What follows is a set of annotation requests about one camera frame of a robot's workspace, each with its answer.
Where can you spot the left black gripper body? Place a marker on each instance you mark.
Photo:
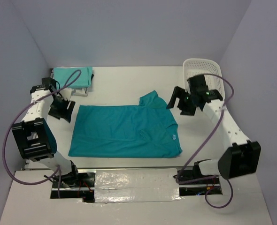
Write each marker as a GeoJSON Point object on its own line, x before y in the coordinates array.
{"type": "Point", "coordinates": [58, 108]}

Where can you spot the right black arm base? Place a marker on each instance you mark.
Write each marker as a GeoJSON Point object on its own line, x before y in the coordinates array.
{"type": "Point", "coordinates": [192, 176]}

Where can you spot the light mint t-shirt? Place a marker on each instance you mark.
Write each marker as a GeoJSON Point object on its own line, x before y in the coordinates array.
{"type": "Point", "coordinates": [62, 76]}

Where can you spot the white plastic laundry basket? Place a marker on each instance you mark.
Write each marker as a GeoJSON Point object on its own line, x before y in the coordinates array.
{"type": "Point", "coordinates": [194, 66]}

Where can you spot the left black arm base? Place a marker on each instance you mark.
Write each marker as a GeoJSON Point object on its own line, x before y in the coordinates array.
{"type": "Point", "coordinates": [76, 179]}

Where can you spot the teal t-shirt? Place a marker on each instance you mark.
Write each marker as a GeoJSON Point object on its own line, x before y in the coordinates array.
{"type": "Point", "coordinates": [146, 130]}

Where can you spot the silver tape sheet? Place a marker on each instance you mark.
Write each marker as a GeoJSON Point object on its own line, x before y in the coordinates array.
{"type": "Point", "coordinates": [136, 185]}

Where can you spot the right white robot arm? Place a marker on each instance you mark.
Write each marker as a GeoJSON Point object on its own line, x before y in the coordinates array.
{"type": "Point", "coordinates": [240, 155]}

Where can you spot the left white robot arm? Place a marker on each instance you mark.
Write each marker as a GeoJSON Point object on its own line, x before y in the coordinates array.
{"type": "Point", "coordinates": [34, 137]}

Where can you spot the white and green t-shirt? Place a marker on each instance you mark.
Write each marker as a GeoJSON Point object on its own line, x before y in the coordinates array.
{"type": "Point", "coordinates": [79, 91]}

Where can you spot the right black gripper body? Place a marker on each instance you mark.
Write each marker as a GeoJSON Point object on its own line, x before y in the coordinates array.
{"type": "Point", "coordinates": [186, 103]}

